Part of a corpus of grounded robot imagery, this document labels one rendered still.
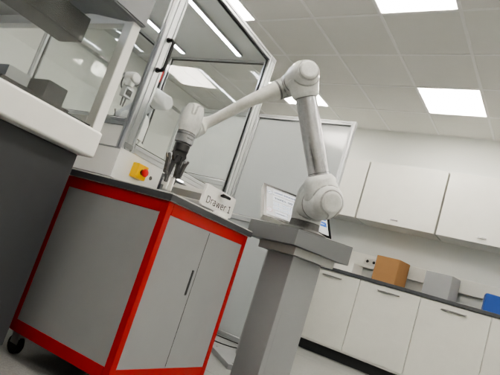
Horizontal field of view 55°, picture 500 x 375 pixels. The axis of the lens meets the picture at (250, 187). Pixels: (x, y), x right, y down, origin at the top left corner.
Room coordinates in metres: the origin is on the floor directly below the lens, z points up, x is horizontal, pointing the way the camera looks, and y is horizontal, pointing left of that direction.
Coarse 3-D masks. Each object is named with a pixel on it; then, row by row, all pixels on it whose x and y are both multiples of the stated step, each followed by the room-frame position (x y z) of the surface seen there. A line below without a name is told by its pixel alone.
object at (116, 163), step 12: (96, 156) 2.26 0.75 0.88; (108, 156) 2.22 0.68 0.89; (120, 156) 2.20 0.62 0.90; (132, 156) 2.27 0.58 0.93; (84, 168) 2.29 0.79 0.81; (96, 168) 2.25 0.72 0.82; (108, 168) 2.21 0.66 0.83; (120, 168) 2.22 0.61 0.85; (156, 168) 2.42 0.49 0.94; (132, 180) 2.31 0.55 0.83; (144, 180) 2.38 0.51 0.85; (156, 180) 2.45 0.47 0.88
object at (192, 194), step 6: (162, 180) 2.48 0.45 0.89; (162, 186) 2.47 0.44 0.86; (174, 186) 2.44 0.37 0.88; (180, 186) 2.42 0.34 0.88; (186, 186) 2.40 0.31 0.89; (174, 192) 2.42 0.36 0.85; (180, 192) 2.41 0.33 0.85; (186, 192) 2.39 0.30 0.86; (192, 192) 2.37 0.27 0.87; (198, 192) 2.35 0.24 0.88; (186, 198) 2.39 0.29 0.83; (192, 198) 2.36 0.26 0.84; (198, 198) 2.34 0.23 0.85; (198, 204) 2.49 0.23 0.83; (210, 210) 2.60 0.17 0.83
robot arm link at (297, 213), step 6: (300, 192) 2.38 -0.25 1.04; (300, 198) 2.34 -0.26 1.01; (294, 204) 2.41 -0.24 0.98; (300, 204) 2.33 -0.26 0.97; (294, 210) 2.39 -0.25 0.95; (300, 210) 2.34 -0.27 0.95; (294, 216) 2.39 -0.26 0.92; (300, 216) 2.36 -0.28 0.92; (306, 216) 2.33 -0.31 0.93; (312, 222) 2.35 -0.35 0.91; (318, 222) 2.38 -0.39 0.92
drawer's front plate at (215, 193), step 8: (208, 184) 2.31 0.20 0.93; (208, 192) 2.33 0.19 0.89; (216, 192) 2.38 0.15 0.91; (200, 200) 2.31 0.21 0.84; (208, 200) 2.35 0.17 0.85; (216, 200) 2.40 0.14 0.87; (224, 200) 2.46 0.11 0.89; (232, 200) 2.52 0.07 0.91; (208, 208) 2.39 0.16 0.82; (216, 208) 2.42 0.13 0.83; (232, 208) 2.55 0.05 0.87
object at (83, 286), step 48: (96, 192) 1.87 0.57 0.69; (144, 192) 1.73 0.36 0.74; (48, 240) 1.95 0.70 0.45; (96, 240) 1.82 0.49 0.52; (144, 240) 1.70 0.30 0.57; (192, 240) 1.85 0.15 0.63; (240, 240) 2.14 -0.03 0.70; (48, 288) 1.90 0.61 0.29; (96, 288) 1.78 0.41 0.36; (144, 288) 1.70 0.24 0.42; (192, 288) 1.94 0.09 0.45; (48, 336) 1.85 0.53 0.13; (96, 336) 1.74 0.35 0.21; (144, 336) 1.78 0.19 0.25; (192, 336) 2.03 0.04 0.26
